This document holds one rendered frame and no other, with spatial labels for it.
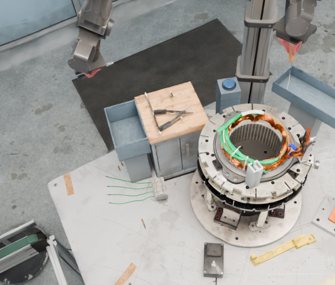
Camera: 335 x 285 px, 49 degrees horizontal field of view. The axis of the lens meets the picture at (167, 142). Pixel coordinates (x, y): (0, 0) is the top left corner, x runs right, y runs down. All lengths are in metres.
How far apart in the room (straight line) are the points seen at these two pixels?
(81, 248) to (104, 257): 0.09
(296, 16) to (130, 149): 0.60
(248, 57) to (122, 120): 0.53
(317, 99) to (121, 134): 0.67
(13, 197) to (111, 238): 1.27
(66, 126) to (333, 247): 1.90
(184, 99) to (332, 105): 0.48
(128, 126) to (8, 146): 1.56
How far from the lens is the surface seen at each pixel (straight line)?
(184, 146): 1.25
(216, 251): 1.22
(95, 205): 1.39
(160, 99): 1.24
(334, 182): 1.46
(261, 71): 1.50
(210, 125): 1.12
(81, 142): 2.55
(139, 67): 2.88
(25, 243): 1.44
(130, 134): 1.27
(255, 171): 0.94
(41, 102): 2.88
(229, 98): 1.31
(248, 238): 1.28
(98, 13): 0.90
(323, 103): 1.33
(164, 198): 1.34
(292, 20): 0.99
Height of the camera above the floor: 2.00
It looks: 56 degrees down
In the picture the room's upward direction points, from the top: 8 degrees counter-clockwise
